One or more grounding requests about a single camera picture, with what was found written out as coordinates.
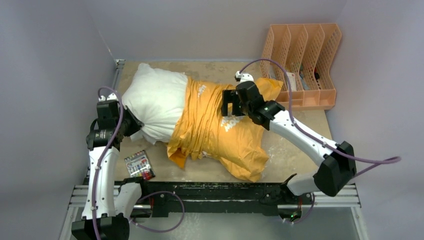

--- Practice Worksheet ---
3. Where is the orange Mickey Mouse pillowcase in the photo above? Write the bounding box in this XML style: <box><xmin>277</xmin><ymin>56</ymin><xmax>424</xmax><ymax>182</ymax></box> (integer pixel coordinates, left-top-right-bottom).
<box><xmin>167</xmin><ymin>78</ymin><xmax>269</xmax><ymax>182</ymax></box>

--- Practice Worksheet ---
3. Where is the white pillow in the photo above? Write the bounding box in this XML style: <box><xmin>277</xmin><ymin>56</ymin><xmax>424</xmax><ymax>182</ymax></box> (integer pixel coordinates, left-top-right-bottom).
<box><xmin>122</xmin><ymin>63</ymin><xmax>189</xmax><ymax>144</ymax></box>

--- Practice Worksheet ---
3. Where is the peach plastic file organizer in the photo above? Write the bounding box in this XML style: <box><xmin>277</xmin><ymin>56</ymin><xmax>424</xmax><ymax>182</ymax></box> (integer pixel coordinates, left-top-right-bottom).
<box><xmin>260</xmin><ymin>23</ymin><xmax>342</xmax><ymax>111</ymax></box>

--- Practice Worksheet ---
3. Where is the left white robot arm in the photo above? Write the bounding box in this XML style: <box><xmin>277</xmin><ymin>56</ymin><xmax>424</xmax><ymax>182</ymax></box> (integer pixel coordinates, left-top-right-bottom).
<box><xmin>71</xmin><ymin>100</ymin><xmax>149</xmax><ymax>240</ymax></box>

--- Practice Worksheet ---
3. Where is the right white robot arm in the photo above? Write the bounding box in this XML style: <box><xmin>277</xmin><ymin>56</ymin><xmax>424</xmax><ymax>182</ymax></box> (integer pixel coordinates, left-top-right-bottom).
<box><xmin>221</xmin><ymin>81</ymin><xmax>357</xmax><ymax>204</ymax></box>

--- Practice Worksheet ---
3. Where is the white card box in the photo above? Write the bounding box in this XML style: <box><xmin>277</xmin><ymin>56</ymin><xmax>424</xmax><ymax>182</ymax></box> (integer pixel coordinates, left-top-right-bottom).
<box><xmin>286</xmin><ymin>71</ymin><xmax>298</xmax><ymax>92</ymax></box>

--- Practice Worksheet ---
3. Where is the colourful marker pack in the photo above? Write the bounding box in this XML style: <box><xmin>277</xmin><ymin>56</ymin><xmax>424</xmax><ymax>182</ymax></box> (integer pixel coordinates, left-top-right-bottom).
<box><xmin>124</xmin><ymin>150</ymin><xmax>156</xmax><ymax>181</ymax></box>

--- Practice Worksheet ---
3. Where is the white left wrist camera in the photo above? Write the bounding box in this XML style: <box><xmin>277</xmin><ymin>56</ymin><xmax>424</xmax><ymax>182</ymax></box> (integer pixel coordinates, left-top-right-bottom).
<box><xmin>98</xmin><ymin>93</ymin><xmax>119</xmax><ymax>103</ymax></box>

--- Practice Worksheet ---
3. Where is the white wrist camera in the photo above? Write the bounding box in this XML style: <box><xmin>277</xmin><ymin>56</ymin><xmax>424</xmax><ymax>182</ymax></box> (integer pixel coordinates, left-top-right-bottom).
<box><xmin>234</xmin><ymin>71</ymin><xmax>254</xmax><ymax>83</ymax></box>
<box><xmin>98</xmin><ymin>93</ymin><xmax>119</xmax><ymax>103</ymax></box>

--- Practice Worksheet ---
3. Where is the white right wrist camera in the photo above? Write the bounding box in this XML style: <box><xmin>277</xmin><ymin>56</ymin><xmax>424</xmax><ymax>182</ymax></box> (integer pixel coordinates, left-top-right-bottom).
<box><xmin>234</xmin><ymin>71</ymin><xmax>254</xmax><ymax>83</ymax></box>

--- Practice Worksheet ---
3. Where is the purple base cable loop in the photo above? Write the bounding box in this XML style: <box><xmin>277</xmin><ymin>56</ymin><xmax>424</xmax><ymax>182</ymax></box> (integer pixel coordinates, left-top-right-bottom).
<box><xmin>128</xmin><ymin>191</ymin><xmax>185</xmax><ymax>234</ymax></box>

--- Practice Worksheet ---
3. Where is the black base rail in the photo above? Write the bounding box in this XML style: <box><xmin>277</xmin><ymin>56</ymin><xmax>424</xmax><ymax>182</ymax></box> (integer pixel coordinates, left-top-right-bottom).
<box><xmin>131</xmin><ymin>179</ymin><xmax>313</xmax><ymax>220</ymax></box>

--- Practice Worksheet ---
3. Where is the aluminium frame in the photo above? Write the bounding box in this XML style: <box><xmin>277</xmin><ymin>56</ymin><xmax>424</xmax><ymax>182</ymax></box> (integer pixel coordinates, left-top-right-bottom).
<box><xmin>70</xmin><ymin>70</ymin><xmax>357</xmax><ymax>240</ymax></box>

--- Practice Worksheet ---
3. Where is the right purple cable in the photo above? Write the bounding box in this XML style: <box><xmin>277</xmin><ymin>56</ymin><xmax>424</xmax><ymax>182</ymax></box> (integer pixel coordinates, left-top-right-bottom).
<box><xmin>238</xmin><ymin>58</ymin><xmax>402</xmax><ymax>176</ymax></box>

